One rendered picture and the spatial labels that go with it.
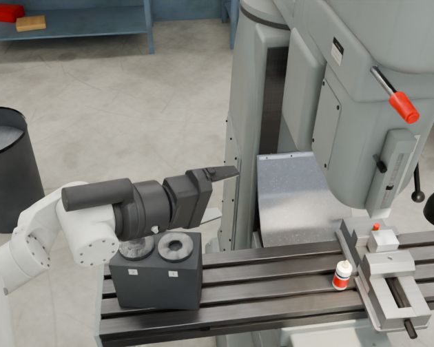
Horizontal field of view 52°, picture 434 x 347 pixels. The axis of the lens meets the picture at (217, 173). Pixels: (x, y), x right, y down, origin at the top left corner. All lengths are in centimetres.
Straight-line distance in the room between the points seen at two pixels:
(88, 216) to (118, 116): 307
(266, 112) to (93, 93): 285
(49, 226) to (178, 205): 20
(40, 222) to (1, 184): 195
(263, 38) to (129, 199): 72
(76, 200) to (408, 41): 49
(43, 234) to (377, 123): 61
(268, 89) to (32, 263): 86
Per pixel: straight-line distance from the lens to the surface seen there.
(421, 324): 132
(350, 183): 97
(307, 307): 128
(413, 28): 65
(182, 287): 117
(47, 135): 364
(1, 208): 279
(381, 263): 128
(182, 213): 73
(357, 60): 77
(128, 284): 119
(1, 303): 46
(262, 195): 149
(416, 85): 82
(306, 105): 105
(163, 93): 393
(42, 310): 255
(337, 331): 139
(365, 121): 87
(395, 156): 90
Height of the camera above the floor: 204
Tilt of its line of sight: 42 degrees down
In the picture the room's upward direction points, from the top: straight up
